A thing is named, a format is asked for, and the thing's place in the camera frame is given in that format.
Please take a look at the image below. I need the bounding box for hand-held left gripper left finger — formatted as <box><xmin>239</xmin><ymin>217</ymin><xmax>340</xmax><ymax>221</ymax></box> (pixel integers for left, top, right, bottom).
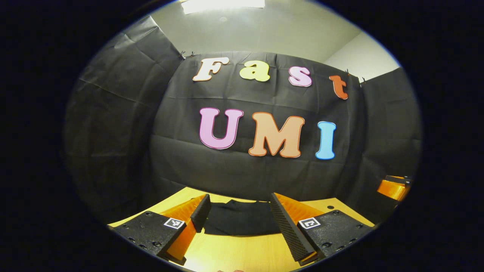
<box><xmin>108</xmin><ymin>194</ymin><xmax>211</xmax><ymax>266</ymax></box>

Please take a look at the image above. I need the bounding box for ceiling light panel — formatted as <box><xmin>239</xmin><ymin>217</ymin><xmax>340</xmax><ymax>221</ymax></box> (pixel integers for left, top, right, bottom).
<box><xmin>181</xmin><ymin>0</ymin><xmax>266</xmax><ymax>15</ymax></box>

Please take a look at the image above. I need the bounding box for black garment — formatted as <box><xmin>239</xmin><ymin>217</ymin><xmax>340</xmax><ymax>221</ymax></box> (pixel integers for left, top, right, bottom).
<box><xmin>202</xmin><ymin>199</ymin><xmax>282</xmax><ymax>236</ymax></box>

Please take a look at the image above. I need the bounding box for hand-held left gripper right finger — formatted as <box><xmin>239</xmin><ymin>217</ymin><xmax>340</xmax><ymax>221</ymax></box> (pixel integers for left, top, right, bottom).
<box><xmin>269</xmin><ymin>192</ymin><xmax>375</xmax><ymax>267</ymax></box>

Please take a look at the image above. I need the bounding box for black backdrop cloth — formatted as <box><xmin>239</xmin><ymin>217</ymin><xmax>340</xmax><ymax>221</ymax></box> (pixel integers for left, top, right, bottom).
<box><xmin>64</xmin><ymin>15</ymin><xmax>422</xmax><ymax>227</ymax></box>

